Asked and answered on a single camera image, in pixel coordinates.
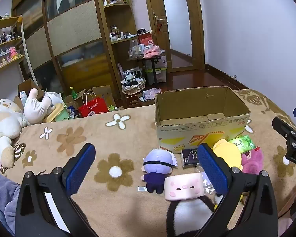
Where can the open brown cardboard box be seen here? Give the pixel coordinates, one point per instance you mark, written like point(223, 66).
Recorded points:
point(103, 95)

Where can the wooden door with glass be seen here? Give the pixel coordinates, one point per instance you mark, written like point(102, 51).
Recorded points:
point(176, 24)

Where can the pink cloth stack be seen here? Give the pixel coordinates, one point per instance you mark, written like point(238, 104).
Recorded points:
point(153, 50)

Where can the black and white plush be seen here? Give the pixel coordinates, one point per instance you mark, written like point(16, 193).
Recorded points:
point(190, 214)

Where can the wooden corner shelf unit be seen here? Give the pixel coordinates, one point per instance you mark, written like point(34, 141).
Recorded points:
point(118, 61)

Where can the wooden wardrobe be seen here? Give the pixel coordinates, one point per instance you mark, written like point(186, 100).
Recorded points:
point(71, 24)

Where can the white paper tag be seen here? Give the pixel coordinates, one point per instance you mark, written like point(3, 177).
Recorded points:
point(142, 189)

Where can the black tissue pack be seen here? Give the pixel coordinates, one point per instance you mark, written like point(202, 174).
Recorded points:
point(188, 158)

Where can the red paper bag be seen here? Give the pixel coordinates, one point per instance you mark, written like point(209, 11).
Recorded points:
point(93, 107)

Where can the small brown cardboard box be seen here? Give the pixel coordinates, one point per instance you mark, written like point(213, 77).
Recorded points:
point(29, 87)

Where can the pink pig cube plush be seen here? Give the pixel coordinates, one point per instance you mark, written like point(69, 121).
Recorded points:
point(182, 186)

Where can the yellow plush toy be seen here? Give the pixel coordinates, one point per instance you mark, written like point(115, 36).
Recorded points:
point(227, 153)

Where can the pink plush toy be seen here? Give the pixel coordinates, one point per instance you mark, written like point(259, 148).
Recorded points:
point(254, 160)

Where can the white metal tube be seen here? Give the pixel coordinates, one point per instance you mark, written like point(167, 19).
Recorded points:
point(27, 51)

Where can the clear storage bin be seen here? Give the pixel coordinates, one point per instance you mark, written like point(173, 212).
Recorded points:
point(159, 74)

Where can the printed cardboard box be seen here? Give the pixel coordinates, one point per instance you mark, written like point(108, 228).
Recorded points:
point(202, 130)

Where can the green bottle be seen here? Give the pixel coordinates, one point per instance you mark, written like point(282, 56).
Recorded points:
point(74, 94)

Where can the lilac fleece cloth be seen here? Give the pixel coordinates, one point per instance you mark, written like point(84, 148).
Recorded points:
point(5, 200)

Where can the pale green plastic tub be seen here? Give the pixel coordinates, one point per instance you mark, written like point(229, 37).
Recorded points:
point(62, 115)

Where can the green tissue pack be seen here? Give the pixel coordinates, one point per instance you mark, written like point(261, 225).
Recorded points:
point(244, 144)

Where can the lace-trimmed basket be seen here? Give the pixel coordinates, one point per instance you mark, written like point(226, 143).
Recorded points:
point(133, 86)

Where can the white-clothed plush doll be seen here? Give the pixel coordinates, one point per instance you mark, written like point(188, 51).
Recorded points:
point(34, 108)

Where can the row of small figurines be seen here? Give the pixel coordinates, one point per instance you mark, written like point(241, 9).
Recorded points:
point(5, 51)

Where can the wooden display shelf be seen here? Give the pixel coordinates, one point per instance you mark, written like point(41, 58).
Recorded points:
point(7, 61)

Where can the red box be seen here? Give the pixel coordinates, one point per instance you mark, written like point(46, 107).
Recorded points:
point(145, 39)

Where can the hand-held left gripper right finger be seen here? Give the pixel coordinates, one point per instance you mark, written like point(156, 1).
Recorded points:
point(212, 170)

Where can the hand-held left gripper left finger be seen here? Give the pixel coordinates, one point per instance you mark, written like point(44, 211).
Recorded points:
point(80, 169)

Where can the white and tan cow plush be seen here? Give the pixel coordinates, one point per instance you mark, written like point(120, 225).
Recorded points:
point(5, 123)

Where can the beige flower blanket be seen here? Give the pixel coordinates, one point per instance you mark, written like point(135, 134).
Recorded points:
point(88, 128)

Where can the clear bottles cluster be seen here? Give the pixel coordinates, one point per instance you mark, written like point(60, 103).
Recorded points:
point(135, 49)

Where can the white-haired blindfolded plush doll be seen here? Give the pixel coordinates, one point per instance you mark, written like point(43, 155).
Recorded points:
point(157, 163)

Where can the low box of papers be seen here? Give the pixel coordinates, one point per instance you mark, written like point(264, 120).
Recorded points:
point(149, 95)

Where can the small dark side table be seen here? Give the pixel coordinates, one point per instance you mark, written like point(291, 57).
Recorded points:
point(150, 61)

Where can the clear plastic bag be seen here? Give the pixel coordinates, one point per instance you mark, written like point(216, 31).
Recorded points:
point(206, 186)

